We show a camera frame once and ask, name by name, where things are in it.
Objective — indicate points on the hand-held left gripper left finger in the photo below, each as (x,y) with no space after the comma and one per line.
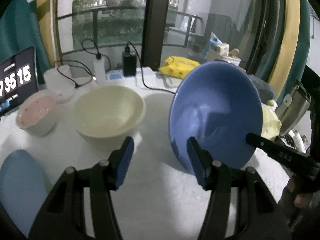
(123,162)

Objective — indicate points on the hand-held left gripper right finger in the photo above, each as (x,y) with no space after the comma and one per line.
(197,165)

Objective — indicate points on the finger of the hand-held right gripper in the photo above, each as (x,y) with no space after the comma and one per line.
(260,143)

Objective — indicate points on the blue bowl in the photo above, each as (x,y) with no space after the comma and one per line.
(215,105)

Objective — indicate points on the pink bowl with red specks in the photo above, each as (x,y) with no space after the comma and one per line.
(37,112)

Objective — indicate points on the person's right hand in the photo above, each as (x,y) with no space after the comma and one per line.
(301,200)

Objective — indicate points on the pale yellow cloth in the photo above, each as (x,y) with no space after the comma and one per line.
(271,122)

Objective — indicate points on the cream bowl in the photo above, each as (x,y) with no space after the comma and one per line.
(107,115)

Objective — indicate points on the steel thermos flask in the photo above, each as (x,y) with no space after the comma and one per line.
(292,105)

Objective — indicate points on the grey cloth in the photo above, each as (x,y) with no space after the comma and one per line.
(265,87)

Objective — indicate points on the white power strip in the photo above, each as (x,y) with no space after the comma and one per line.
(145,73)

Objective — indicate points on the white charger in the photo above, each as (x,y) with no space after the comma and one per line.
(100,70)

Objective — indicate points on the black charger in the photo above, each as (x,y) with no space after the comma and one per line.
(129,63)

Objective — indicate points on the yellow packet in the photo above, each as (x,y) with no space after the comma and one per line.
(180,66)

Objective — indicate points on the white container with packets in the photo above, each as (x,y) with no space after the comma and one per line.
(225,48)

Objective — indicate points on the small blue plate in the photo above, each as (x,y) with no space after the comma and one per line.
(22,190)

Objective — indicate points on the yellow curtain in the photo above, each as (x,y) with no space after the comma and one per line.
(290,30)
(46,30)

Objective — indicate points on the teal curtain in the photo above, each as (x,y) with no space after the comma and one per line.
(305,30)
(17,30)

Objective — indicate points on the tablet showing clock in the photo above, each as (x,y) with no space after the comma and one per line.
(17,80)

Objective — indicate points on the black balcony railing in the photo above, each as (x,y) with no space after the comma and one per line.
(96,30)

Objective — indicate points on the dark window frame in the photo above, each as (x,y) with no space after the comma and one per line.
(155,30)

